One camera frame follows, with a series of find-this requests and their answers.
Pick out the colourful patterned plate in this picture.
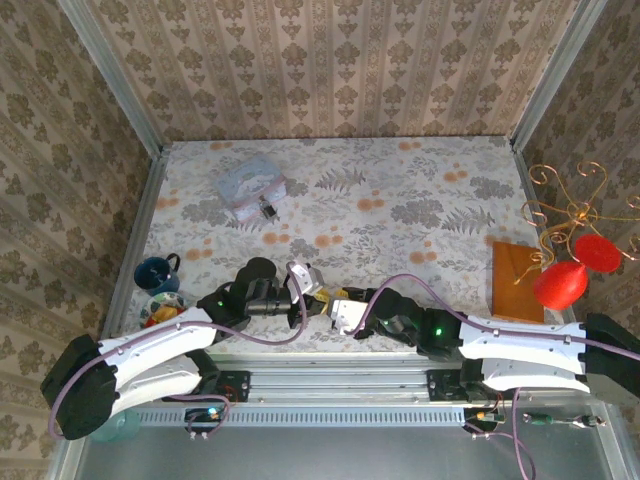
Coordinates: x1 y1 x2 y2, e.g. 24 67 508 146
138 291 192 329

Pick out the orange wooden board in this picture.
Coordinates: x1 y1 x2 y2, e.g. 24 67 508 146
490 240 547 324

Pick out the dark blue mug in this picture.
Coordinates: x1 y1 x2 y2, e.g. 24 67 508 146
133 252 182 296

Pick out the small circuit board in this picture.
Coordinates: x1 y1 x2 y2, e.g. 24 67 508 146
185 406 224 424
468 408 506 427

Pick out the light blue tin box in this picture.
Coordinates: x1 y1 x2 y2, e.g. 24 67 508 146
212 154 288 224

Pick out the red cone ornament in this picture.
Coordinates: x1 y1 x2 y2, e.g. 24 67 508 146
531 259 590 311

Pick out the green and black connector lead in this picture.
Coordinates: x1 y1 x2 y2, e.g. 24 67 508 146
521 411 607 430

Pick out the red round disc ornament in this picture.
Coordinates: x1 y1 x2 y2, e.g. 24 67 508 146
573 233 623 274

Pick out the clear greenish plastic cup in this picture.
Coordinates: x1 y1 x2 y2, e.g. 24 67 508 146
88 410 137 444

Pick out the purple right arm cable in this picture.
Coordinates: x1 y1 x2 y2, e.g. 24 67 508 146
343 273 640 362

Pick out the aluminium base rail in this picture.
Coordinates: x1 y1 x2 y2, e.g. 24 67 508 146
205 349 470 407

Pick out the slotted grey cable duct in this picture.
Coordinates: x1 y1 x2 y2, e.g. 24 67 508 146
133 402 467 427

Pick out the short purple cable loop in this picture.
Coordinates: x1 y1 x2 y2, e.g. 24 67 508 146
186 394 233 443

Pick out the purple hanging cable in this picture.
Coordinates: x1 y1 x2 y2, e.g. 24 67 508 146
508 387 539 480

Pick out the gold wire stand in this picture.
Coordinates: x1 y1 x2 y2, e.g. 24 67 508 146
513 160 640 287

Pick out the aluminium frame post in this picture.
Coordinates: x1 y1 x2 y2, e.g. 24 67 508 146
56 0 167 157
508 0 610 152

